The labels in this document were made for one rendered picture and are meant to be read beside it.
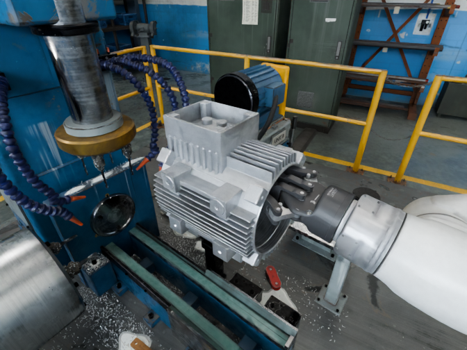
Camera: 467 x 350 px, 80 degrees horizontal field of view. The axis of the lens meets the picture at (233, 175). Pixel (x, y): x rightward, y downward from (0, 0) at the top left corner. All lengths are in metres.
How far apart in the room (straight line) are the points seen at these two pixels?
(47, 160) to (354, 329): 1.00
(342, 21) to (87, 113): 3.21
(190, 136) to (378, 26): 5.17
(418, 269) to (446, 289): 0.03
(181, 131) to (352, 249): 0.29
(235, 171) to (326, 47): 3.32
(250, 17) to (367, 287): 3.44
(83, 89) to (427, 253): 0.65
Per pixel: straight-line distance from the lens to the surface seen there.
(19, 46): 0.87
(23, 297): 0.71
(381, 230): 0.37
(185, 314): 0.80
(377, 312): 1.03
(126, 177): 0.94
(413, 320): 1.06
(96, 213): 0.92
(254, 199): 0.37
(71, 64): 0.68
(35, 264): 0.71
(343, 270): 0.86
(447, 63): 5.60
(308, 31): 3.71
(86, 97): 0.69
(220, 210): 0.38
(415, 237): 0.37
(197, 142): 0.43
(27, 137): 0.92
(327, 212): 0.38
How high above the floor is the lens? 1.61
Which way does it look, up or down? 34 degrees down
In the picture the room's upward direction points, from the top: straight up
